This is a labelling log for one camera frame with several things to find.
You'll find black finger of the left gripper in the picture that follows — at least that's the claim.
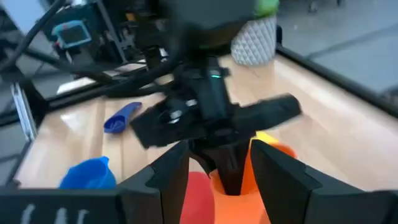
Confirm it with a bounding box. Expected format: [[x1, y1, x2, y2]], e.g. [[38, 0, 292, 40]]
[[188, 145, 219, 175], [216, 141, 250, 197]]

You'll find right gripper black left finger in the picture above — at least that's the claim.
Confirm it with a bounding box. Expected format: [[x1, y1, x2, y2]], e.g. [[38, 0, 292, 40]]
[[118, 139, 191, 224]]

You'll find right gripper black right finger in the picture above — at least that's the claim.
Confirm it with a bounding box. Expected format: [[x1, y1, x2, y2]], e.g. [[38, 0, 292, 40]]
[[250, 139, 371, 224]]

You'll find red plastic measuring cup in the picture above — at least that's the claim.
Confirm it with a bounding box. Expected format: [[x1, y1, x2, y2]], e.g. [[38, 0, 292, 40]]
[[179, 170, 216, 224]]

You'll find orange plastic measuring cup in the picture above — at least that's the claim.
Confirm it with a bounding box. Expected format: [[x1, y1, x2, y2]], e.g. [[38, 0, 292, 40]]
[[208, 141, 299, 224]]

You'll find yellow plastic measuring cup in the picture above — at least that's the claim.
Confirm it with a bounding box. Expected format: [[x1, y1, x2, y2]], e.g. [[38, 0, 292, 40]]
[[253, 131, 280, 146]]

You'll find blue plastic measuring cup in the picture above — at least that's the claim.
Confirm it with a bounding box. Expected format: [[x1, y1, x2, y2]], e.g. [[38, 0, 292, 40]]
[[58, 156, 118, 190]]

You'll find small dark blue measuring cup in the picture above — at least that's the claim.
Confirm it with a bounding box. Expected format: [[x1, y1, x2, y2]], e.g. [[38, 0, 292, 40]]
[[103, 101, 143, 135]]

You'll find succulent in white patterned pot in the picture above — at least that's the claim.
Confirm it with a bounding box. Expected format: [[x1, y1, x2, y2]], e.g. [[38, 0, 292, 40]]
[[230, 0, 280, 67]]

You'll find blue-framed small display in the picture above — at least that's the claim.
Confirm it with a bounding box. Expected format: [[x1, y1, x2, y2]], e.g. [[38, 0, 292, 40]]
[[51, 19, 93, 50]]

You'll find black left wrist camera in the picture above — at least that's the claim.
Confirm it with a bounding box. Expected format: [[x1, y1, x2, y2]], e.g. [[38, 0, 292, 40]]
[[157, 98, 200, 125]]

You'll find black table frame rail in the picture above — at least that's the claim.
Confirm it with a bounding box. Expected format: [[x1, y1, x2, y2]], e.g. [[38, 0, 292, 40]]
[[274, 26, 398, 119]]

